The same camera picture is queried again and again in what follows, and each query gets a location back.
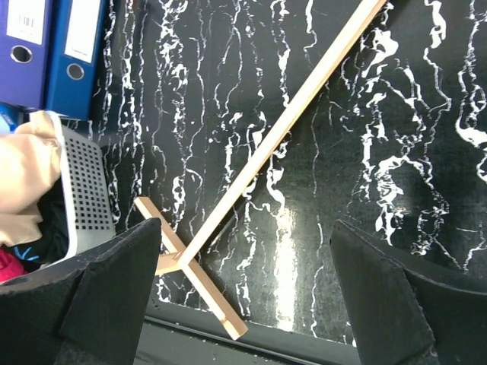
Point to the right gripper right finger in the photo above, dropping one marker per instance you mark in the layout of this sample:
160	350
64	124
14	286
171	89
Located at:
404	309

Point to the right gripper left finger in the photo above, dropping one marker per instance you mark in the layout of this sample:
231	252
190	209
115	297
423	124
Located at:
88	309

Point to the black t shirt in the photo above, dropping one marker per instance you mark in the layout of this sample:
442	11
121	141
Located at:
49	235

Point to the red t shirt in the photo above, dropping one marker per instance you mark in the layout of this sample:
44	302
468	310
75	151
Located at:
11	265

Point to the beige top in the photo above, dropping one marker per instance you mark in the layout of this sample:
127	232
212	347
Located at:
30	166

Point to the white plastic basket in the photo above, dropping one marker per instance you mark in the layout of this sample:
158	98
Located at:
77	208

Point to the wooden clothes rack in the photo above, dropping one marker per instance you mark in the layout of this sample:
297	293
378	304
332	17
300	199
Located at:
182	257

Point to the black marble mat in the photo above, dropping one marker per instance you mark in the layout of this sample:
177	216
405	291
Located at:
395	142

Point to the dark blue binder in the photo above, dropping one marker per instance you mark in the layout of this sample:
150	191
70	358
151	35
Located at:
25	27
74	43

